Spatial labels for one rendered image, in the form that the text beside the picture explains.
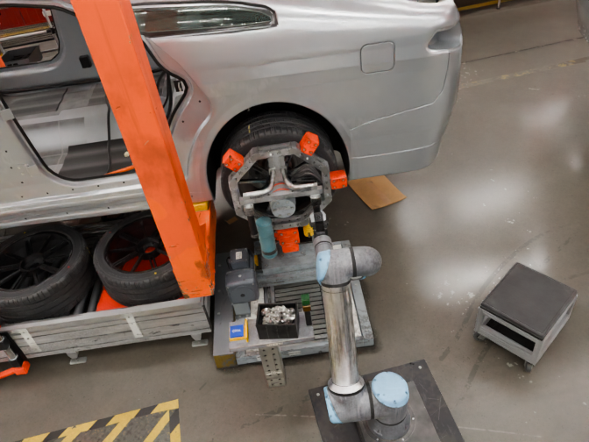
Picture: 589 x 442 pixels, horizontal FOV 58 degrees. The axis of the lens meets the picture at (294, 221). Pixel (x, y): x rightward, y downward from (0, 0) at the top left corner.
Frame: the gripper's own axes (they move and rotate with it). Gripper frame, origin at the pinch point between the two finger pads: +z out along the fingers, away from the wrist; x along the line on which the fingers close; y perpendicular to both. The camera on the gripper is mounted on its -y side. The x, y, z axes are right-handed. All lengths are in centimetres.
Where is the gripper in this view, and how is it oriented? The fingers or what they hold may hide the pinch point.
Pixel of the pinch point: (316, 211)
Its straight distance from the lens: 275.9
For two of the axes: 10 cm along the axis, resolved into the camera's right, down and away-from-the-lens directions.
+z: -0.9, -6.5, 7.5
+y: 1.1, 7.4, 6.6
